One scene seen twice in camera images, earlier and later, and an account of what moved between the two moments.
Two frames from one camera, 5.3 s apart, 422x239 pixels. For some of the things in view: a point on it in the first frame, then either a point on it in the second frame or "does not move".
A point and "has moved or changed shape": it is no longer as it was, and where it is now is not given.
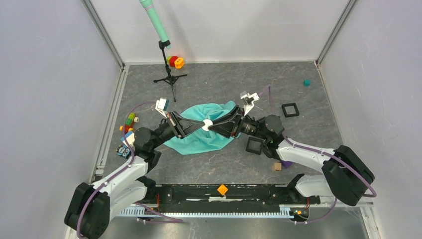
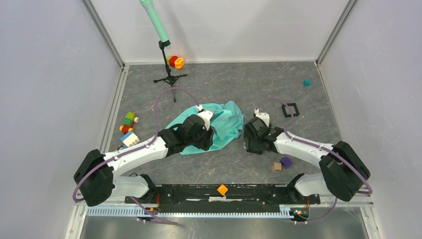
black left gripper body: [168, 130] -> [203, 139]
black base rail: [227, 197] does not move
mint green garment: [200, 141] has moved or changed shape
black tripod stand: [169, 79] does not move
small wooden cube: [277, 167] does not move
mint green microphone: [149, 7] does not move
